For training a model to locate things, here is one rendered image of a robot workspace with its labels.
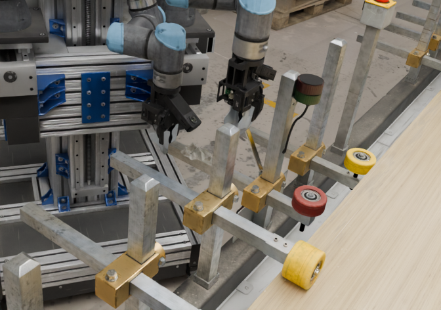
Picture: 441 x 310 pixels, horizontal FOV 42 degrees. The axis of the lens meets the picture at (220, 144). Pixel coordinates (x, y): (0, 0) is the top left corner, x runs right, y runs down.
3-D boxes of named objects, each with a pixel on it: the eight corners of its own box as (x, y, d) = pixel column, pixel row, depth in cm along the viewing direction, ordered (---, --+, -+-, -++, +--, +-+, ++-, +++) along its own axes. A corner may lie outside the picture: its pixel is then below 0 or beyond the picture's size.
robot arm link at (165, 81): (189, 69, 146) (168, 79, 140) (187, 85, 149) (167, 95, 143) (166, 59, 149) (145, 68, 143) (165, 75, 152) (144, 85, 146)
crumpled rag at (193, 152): (175, 152, 151) (176, 145, 150) (190, 142, 156) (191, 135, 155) (202, 166, 147) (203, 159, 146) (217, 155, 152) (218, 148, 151)
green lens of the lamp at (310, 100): (289, 98, 129) (291, 89, 128) (301, 89, 133) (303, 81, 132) (312, 108, 126) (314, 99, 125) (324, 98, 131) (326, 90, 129)
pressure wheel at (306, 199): (279, 230, 140) (288, 194, 134) (294, 215, 146) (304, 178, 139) (308, 246, 136) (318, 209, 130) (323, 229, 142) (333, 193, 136)
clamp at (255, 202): (240, 205, 143) (243, 188, 140) (268, 180, 152) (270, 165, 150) (259, 215, 140) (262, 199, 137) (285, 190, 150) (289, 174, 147)
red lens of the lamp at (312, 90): (291, 88, 127) (293, 79, 126) (303, 79, 132) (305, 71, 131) (314, 98, 125) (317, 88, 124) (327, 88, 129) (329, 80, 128)
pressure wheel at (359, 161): (344, 198, 154) (354, 163, 148) (332, 180, 160) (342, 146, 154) (371, 197, 156) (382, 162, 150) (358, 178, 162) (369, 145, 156)
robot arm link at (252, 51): (246, 25, 127) (277, 37, 123) (243, 44, 129) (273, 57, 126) (227, 34, 121) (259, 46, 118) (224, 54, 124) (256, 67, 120)
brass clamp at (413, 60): (403, 64, 234) (407, 52, 232) (414, 54, 244) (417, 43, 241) (418, 69, 232) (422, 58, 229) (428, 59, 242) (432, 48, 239)
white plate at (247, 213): (231, 242, 148) (236, 212, 143) (280, 196, 167) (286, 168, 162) (233, 243, 148) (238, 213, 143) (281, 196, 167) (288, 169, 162)
